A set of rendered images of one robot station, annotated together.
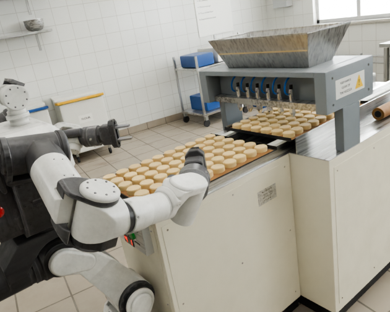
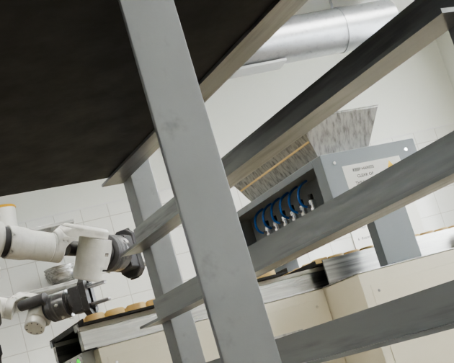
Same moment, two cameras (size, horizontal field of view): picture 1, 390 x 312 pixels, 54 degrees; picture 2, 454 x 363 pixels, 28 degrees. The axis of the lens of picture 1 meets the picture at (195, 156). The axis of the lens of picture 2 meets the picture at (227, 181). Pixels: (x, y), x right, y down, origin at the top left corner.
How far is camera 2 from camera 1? 147 cm
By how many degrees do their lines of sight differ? 32
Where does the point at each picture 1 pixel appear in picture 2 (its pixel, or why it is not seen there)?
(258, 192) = not seen: hidden behind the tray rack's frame
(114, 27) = not seen: hidden behind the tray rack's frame
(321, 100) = (326, 192)
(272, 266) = not seen: outside the picture
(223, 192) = (207, 328)
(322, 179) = (360, 307)
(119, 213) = not seen: outside the picture
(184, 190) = (73, 227)
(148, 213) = (27, 235)
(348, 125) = (385, 227)
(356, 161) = (422, 283)
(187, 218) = (86, 269)
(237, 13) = (434, 221)
